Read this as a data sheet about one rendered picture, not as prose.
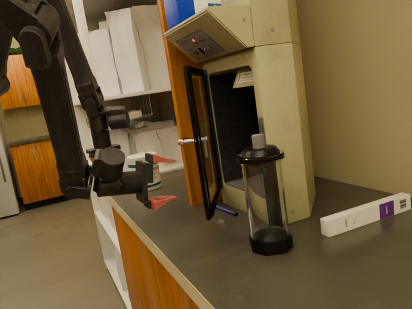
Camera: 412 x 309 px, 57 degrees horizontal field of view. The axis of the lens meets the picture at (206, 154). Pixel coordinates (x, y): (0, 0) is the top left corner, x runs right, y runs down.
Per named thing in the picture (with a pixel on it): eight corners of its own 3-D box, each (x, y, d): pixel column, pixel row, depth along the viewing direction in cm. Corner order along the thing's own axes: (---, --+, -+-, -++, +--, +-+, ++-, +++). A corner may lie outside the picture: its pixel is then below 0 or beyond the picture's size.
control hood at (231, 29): (202, 62, 122) (197, 30, 120) (255, 46, 92) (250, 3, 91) (168, 66, 117) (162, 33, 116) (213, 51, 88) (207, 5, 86)
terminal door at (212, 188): (220, 189, 127) (202, 68, 121) (209, 222, 98) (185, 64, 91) (217, 189, 128) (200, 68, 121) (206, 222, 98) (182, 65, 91)
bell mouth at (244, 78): (270, 82, 122) (268, 64, 121) (306, 77, 106) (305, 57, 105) (222, 89, 115) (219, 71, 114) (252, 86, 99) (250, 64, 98)
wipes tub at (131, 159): (157, 181, 175) (151, 149, 172) (166, 186, 163) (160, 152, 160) (129, 188, 170) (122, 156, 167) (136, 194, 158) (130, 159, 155)
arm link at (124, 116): (89, 92, 124) (83, 100, 116) (124, 87, 124) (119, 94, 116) (98, 126, 129) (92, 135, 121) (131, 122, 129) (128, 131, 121)
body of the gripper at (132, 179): (150, 162, 94) (120, 164, 91) (151, 203, 95) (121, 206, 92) (141, 160, 100) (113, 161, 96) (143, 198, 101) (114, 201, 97)
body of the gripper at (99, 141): (121, 150, 125) (117, 128, 124) (90, 156, 120) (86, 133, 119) (116, 148, 131) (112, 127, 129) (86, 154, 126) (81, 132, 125)
